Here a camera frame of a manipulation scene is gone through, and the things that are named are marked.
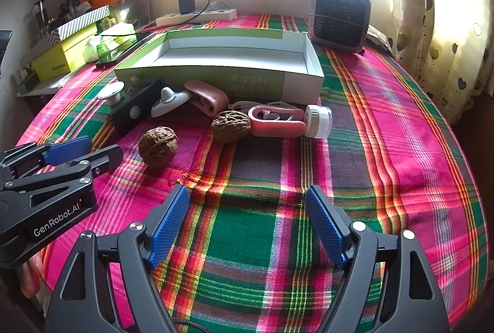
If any yellow-green box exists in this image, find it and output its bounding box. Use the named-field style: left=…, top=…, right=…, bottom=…
left=31, top=24, right=99, bottom=73

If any white power strip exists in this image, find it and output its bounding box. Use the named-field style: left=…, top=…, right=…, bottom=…
left=155, top=8, right=238, bottom=27

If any green and white cardboard box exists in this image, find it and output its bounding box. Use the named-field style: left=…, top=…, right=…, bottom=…
left=115, top=29, right=325, bottom=106

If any brown walnut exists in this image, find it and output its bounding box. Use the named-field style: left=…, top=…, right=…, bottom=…
left=211, top=110, right=252, bottom=143
left=138, top=126, right=179, bottom=167

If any green and white suction knob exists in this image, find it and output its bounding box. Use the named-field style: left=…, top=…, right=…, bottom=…
left=97, top=82, right=126, bottom=106

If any plaid blanket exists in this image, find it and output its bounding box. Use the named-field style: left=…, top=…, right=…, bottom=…
left=15, top=13, right=483, bottom=333

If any white cable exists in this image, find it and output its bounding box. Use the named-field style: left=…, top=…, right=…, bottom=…
left=229, top=99, right=298, bottom=112

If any striped box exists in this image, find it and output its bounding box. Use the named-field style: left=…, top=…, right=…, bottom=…
left=48, top=5, right=111, bottom=42

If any grey desktop heater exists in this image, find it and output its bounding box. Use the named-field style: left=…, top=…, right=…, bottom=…
left=310, top=0, right=372, bottom=53

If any black rectangular sensor device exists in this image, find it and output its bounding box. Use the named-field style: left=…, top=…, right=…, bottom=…
left=107, top=78, right=165, bottom=137

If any person's left hand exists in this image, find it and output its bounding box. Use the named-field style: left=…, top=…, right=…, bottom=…
left=22, top=252, right=52, bottom=299

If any grey cloth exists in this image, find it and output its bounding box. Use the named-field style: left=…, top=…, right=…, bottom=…
left=365, top=24, right=398, bottom=56

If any white panda face fan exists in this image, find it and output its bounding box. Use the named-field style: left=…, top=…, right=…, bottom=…
left=150, top=86, right=192, bottom=118

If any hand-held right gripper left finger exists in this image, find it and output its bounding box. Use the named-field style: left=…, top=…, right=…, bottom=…
left=44, top=184, right=191, bottom=333

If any green tissue pack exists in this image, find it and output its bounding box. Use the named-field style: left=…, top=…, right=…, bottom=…
left=83, top=34, right=137, bottom=62

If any pink silicone clip holder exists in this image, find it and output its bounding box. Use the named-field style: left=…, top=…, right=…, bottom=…
left=184, top=80, right=229, bottom=117

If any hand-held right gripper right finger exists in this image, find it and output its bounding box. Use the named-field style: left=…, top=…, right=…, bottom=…
left=305, top=184, right=452, bottom=333

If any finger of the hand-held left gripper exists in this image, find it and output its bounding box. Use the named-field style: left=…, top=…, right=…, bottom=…
left=0, top=145, right=124, bottom=202
left=0, top=137, right=93, bottom=181

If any black phone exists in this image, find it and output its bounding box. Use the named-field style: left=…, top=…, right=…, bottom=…
left=96, top=32, right=155, bottom=68

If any white round cylinder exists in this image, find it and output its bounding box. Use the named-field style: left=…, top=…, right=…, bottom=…
left=303, top=104, right=333, bottom=139

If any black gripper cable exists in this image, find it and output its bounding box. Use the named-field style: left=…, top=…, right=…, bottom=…
left=174, top=319, right=209, bottom=333

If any heart print curtain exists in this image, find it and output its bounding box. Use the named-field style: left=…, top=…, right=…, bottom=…
left=386, top=0, right=494, bottom=125

